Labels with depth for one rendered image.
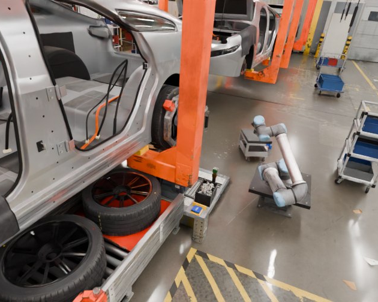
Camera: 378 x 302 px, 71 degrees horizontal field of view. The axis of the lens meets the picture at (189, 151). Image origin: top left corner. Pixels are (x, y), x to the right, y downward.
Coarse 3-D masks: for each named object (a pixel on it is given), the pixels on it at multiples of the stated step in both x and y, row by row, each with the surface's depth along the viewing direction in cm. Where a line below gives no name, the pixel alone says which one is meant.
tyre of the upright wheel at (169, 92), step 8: (168, 88) 259; (176, 88) 262; (160, 96) 251; (168, 96) 250; (160, 104) 247; (160, 112) 246; (152, 120) 249; (160, 120) 248; (152, 128) 252; (160, 128) 252; (152, 136) 258; (160, 136) 256; (152, 144) 277; (160, 144) 264; (168, 144) 277
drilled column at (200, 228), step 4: (208, 216) 236; (196, 220) 239; (200, 220) 229; (196, 224) 237; (200, 224) 232; (204, 224) 230; (196, 228) 239; (200, 228) 234; (204, 228) 234; (196, 232) 239; (200, 232) 236; (204, 232) 239; (196, 236) 241; (200, 236) 238; (204, 236) 242; (196, 240) 243; (200, 240) 240
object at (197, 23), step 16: (192, 0) 162; (208, 0) 161; (192, 16) 166; (208, 16) 167; (192, 32) 170; (208, 32) 174; (192, 48) 175; (208, 48) 181; (192, 64) 180; (208, 64) 189; (192, 80) 185; (192, 96) 190; (192, 112) 195; (192, 128) 201; (176, 144) 215; (192, 144) 208; (176, 160) 222; (192, 160) 214; (176, 176) 229; (192, 176) 223
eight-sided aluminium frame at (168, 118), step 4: (176, 96) 256; (172, 100) 252; (176, 100) 251; (176, 104) 251; (168, 112) 249; (172, 112) 248; (168, 116) 248; (172, 116) 250; (164, 120) 249; (168, 120) 248; (164, 124) 251; (168, 124) 249; (164, 128) 253; (168, 128) 251; (164, 132) 255; (168, 132) 254; (164, 136) 257; (168, 136) 255; (168, 140) 258; (172, 140) 264; (176, 140) 284; (172, 144) 269
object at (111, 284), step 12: (180, 204) 239; (168, 216) 220; (156, 228) 204; (144, 240) 193; (132, 252) 183; (144, 252) 194; (120, 264) 174; (132, 264) 181; (120, 276) 170; (108, 288) 160; (108, 300) 164
